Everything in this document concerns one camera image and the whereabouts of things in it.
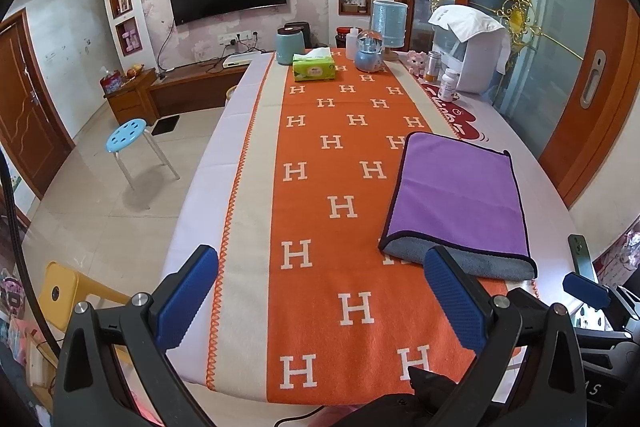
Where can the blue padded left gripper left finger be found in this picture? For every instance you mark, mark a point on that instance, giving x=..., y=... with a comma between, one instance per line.
x=180, y=295

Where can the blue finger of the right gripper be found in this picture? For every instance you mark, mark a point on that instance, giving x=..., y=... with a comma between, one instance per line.
x=591, y=293

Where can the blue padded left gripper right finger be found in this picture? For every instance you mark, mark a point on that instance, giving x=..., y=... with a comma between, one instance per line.
x=469, y=309

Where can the purple and grey microfibre towel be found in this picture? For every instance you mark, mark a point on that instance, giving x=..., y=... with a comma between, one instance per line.
x=462, y=197

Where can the green phone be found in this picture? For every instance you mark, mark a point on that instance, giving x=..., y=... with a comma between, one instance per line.
x=581, y=257

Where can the white tablecloth with red print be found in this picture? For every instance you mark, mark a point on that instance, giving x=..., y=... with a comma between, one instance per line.
x=202, y=216

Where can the yellow plastic chair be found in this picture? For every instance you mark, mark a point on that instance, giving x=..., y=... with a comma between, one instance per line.
x=64, y=287

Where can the orange H-pattern table runner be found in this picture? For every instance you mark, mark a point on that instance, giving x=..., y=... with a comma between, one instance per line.
x=306, y=309

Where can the blue plastic stool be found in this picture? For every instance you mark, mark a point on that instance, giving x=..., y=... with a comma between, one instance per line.
x=124, y=136

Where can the white pill bottle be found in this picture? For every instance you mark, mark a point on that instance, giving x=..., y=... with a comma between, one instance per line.
x=447, y=91

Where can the wooden tv cabinet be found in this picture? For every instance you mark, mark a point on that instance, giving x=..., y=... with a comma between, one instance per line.
x=186, y=89

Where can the metal tin can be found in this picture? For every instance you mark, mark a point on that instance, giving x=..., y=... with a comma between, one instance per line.
x=432, y=66

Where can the brown wooden door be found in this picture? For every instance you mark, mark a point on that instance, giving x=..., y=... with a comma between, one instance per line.
x=32, y=132

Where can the pink pig figurine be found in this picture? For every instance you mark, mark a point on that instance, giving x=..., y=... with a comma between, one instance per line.
x=416, y=63

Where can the white appliance with cloth cover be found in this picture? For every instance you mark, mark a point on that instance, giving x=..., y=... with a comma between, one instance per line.
x=472, y=43

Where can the blue snow globe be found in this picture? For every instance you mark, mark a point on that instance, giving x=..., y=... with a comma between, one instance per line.
x=369, y=54

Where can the white set-top box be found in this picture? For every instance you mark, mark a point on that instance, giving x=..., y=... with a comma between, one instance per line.
x=240, y=59

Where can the green tissue pack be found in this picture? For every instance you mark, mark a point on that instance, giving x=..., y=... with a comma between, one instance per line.
x=317, y=64

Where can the red lidded jar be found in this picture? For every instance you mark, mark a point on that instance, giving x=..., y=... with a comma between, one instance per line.
x=341, y=33

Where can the light blue table lamp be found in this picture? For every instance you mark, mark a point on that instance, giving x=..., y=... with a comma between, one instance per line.
x=389, y=19

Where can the light blue cylindrical canister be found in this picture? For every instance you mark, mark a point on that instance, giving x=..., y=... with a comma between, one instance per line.
x=288, y=44

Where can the black air fryer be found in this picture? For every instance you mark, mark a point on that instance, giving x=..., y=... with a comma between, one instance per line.
x=304, y=28

